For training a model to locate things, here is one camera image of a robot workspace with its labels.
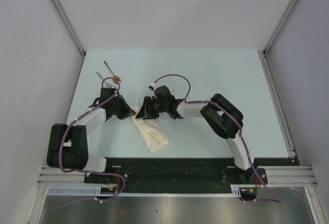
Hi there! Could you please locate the copper spoon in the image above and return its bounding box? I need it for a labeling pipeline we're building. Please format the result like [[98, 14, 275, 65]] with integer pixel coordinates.
[[103, 61, 121, 84]]

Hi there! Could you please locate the right aluminium frame post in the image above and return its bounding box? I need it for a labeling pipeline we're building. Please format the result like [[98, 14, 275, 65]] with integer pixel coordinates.
[[263, 0, 300, 57]]

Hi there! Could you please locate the purple cable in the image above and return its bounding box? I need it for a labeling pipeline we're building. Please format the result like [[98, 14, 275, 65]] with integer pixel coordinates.
[[151, 74, 282, 203], [59, 77, 126, 209]]

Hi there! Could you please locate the white slotted cable duct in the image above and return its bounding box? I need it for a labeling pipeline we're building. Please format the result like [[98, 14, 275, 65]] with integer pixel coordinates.
[[47, 185, 258, 198]]

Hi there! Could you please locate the silver fork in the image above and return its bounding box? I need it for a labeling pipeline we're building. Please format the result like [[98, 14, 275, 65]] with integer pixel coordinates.
[[96, 71, 117, 88]]

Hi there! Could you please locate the white cloth napkin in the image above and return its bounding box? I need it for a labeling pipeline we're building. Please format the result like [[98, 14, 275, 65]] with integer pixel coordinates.
[[132, 115, 170, 153]]

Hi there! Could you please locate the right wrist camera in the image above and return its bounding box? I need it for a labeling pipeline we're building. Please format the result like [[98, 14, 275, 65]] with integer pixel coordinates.
[[148, 82, 157, 98]]

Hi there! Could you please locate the aluminium frame post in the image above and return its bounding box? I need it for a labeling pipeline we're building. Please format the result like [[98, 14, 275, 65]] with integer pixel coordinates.
[[263, 0, 300, 57], [50, 0, 86, 58]]

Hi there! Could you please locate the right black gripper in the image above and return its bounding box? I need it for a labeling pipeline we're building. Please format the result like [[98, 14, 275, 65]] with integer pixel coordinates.
[[136, 96, 168, 120]]

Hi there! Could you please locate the aluminium cross rail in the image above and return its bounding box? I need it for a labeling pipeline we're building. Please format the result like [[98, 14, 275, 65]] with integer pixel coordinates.
[[37, 166, 318, 187]]

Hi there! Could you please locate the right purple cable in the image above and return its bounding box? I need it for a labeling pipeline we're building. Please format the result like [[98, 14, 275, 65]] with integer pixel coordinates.
[[151, 74, 282, 203]]

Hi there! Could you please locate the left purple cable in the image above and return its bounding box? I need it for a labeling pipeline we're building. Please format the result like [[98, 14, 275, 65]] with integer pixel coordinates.
[[59, 77, 126, 209]]

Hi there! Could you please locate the left aluminium frame post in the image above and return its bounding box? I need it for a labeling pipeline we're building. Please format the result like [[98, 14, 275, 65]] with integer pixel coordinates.
[[50, 0, 86, 58]]

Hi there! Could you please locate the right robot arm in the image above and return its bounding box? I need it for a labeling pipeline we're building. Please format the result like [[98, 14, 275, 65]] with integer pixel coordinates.
[[137, 86, 256, 183]]

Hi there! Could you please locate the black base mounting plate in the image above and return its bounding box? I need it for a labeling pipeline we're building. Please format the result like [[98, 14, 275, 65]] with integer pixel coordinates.
[[84, 157, 300, 195]]

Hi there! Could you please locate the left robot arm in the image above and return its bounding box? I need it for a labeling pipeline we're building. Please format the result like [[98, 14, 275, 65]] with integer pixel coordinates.
[[46, 87, 136, 183]]

